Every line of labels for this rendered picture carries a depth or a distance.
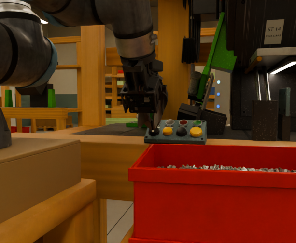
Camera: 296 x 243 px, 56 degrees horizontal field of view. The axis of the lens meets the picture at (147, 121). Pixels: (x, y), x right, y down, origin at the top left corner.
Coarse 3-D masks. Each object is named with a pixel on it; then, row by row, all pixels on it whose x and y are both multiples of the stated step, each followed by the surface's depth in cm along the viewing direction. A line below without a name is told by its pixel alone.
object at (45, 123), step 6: (36, 120) 925; (42, 120) 921; (48, 120) 916; (54, 120) 911; (66, 120) 977; (36, 126) 923; (42, 126) 927; (48, 126) 929; (54, 126) 913; (72, 126) 1025
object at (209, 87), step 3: (210, 75) 90; (213, 75) 95; (210, 78) 89; (213, 78) 102; (207, 81) 90; (210, 81) 90; (210, 84) 90; (207, 87) 90; (210, 87) 96; (207, 90) 90; (210, 90) 103; (204, 93) 91; (207, 93) 90; (207, 96) 95; (204, 99) 90; (207, 99) 102; (204, 102) 90; (201, 105) 92; (204, 105) 93; (201, 108) 91; (204, 108) 100
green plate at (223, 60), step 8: (224, 16) 85; (224, 24) 86; (216, 32) 85; (224, 32) 86; (216, 40) 85; (224, 40) 86; (216, 48) 87; (224, 48) 86; (216, 56) 87; (224, 56) 86; (232, 56) 86; (208, 64) 86; (216, 64) 87; (224, 64) 86; (232, 64) 86
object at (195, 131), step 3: (192, 129) 68; (195, 129) 68; (198, 129) 68; (192, 132) 67; (195, 132) 67; (198, 132) 67; (201, 132) 67; (192, 135) 67; (195, 135) 67; (198, 135) 67
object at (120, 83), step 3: (120, 72) 1066; (123, 72) 1064; (105, 75) 1072; (108, 75) 1069; (117, 81) 1072; (120, 81) 1069; (123, 81) 1068; (117, 84) 1072; (120, 84) 1070; (123, 84) 1069; (105, 87) 1076; (108, 87) 1073; (111, 87) 1070; (117, 87) 1065; (120, 87) 1065; (105, 93) 1091; (108, 93) 1087; (111, 93) 1083; (117, 93) 1112; (105, 96) 1083; (108, 96) 1081; (111, 96) 1078; (117, 96) 1072; (120, 96) 1069; (111, 102) 1088; (117, 102) 1080; (120, 102) 1077; (105, 105) 1090; (108, 105) 1093; (111, 105) 1089; (117, 105) 1081; (105, 108) 1082; (108, 108) 1079; (108, 114) 1093; (108, 117) 1094
